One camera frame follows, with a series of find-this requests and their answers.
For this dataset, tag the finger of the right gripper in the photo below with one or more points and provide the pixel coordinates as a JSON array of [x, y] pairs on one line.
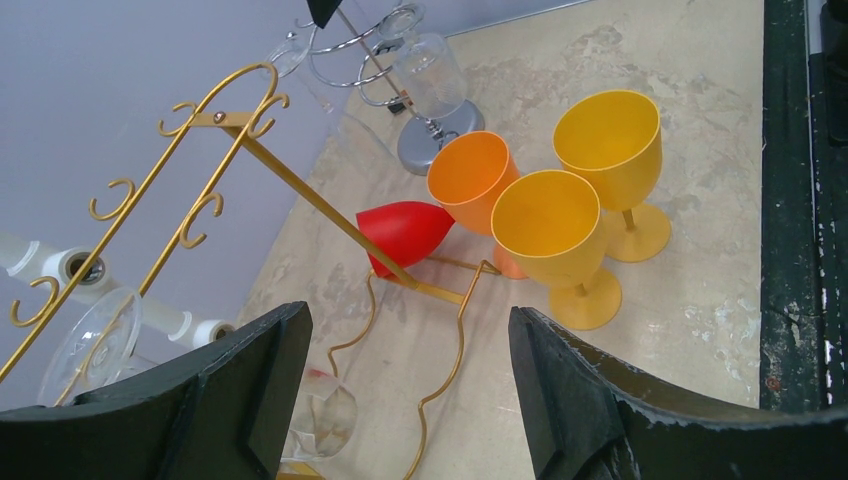
[[321, 11]]

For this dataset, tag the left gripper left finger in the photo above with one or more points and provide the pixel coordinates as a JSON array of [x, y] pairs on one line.
[[218, 412]]

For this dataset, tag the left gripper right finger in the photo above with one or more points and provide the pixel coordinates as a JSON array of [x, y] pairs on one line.
[[590, 415]]

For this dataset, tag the patterned clear goblet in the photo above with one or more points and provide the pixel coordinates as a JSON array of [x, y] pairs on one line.
[[424, 63]]

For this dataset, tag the round clear wine glass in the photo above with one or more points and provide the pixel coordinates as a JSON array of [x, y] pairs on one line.
[[100, 350]]

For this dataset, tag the orange plastic goblet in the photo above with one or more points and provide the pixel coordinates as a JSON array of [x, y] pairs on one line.
[[469, 174]]

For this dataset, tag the red plastic goblet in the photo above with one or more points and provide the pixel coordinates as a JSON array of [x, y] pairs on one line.
[[406, 231]]

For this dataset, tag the yellow plastic goblet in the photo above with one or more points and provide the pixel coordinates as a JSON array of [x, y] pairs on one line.
[[549, 223], [613, 140]]

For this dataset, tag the clear champagne flute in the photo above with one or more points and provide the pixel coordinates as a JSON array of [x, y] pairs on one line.
[[357, 143]]

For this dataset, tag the chrome round glass rack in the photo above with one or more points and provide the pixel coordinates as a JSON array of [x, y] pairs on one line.
[[420, 139]]

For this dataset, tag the clear glass near front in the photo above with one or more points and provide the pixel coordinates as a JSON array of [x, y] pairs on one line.
[[323, 420]]

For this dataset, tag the orange hex key set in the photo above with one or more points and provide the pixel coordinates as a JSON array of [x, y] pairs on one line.
[[399, 104]]

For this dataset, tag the gold wire glass rack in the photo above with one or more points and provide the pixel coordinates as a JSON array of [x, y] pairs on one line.
[[245, 131]]

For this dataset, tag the white PVC pipe frame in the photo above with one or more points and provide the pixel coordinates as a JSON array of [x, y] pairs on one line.
[[28, 260]]

